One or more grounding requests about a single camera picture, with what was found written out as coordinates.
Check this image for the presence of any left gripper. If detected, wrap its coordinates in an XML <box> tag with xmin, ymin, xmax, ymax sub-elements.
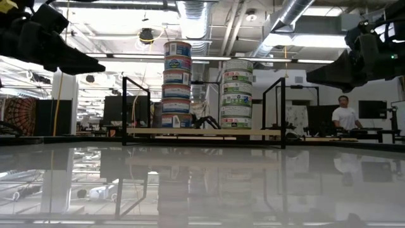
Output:
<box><xmin>0</xmin><ymin>8</ymin><xmax>107</xmax><ymax>76</ymax></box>

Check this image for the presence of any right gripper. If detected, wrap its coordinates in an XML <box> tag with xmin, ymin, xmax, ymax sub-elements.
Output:
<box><xmin>306</xmin><ymin>18</ymin><xmax>405</xmax><ymax>94</ymax></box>

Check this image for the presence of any person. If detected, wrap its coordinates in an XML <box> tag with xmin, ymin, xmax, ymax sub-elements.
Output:
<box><xmin>331</xmin><ymin>94</ymin><xmax>364</xmax><ymax>131</ymax></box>

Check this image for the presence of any black monitor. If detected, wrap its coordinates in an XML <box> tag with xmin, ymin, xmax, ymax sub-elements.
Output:
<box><xmin>34</xmin><ymin>99</ymin><xmax>73</xmax><ymax>137</ymax></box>
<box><xmin>358</xmin><ymin>100</ymin><xmax>388</xmax><ymax>120</ymax></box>
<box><xmin>103</xmin><ymin>94</ymin><xmax>151</xmax><ymax>122</ymax></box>

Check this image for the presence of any large black screen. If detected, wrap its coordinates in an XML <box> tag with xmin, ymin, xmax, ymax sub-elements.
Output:
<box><xmin>306</xmin><ymin>104</ymin><xmax>342</xmax><ymax>137</ymax></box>

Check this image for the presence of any white patterned board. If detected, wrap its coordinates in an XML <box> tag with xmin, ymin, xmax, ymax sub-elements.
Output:
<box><xmin>286</xmin><ymin>105</ymin><xmax>309</xmax><ymax>136</ymax></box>

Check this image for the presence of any black desk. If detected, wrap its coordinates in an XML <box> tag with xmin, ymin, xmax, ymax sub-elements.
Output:
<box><xmin>343</xmin><ymin>127</ymin><xmax>405</xmax><ymax>143</ymax></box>

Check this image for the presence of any light wooden tabletop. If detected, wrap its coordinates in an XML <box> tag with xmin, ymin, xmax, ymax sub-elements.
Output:
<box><xmin>302</xmin><ymin>136</ymin><xmax>359</xmax><ymax>143</ymax></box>

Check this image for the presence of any patterned tapestry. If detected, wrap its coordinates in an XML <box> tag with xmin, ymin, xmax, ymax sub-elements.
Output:
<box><xmin>0</xmin><ymin>96</ymin><xmax>38</xmax><ymax>137</ymax></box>

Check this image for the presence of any round ceiling sensor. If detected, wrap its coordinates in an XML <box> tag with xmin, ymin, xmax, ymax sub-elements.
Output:
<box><xmin>245</xmin><ymin>8</ymin><xmax>258</xmax><ymax>23</ymax></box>

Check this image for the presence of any yellow cable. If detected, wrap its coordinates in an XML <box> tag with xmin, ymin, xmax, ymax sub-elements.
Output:
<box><xmin>52</xmin><ymin>0</ymin><xmax>71</xmax><ymax>137</ymax></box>

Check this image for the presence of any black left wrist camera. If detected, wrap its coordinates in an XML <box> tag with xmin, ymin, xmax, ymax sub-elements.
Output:
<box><xmin>30</xmin><ymin>3</ymin><xmax>70</xmax><ymax>35</ymax></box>

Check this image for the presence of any black metal frame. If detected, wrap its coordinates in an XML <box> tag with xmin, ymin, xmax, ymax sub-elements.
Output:
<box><xmin>274</xmin><ymin>84</ymin><xmax>320</xmax><ymax>137</ymax></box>

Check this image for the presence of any black stand with camera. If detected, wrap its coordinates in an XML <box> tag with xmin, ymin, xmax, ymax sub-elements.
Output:
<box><xmin>386</xmin><ymin>106</ymin><xmax>400</xmax><ymax>131</ymax></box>

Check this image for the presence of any black aluminium rig frame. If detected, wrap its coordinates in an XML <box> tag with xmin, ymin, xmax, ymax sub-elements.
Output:
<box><xmin>0</xmin><ymin>135</ymin><xmax>405</xmax><ymax>153</ymax></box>

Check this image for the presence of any silver ventilation duct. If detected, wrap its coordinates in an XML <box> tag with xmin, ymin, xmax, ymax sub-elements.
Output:
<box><xmin>251</xmin><ymin>0</ymin><xmax>317</xmax><ymax>60</ymax></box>

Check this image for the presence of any yellow cable tag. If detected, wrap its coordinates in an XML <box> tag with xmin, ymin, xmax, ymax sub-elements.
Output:
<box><xmin>0</xmin><ymin>0</ymin><xmax>19</xmax><ymax>14</ymax></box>

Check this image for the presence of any black ceiling camera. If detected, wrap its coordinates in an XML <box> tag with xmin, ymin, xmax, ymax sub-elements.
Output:
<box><xmin>139</xmin><ymin>27</ymin><xmax>155</xmax><ymax>45</ymax></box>

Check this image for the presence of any wooden shelf with black frame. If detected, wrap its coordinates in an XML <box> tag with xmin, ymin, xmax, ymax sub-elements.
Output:
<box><xmin>121</xmin><ymin>75</ymin><xmax>287</xmax><ymax>149</ymax></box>

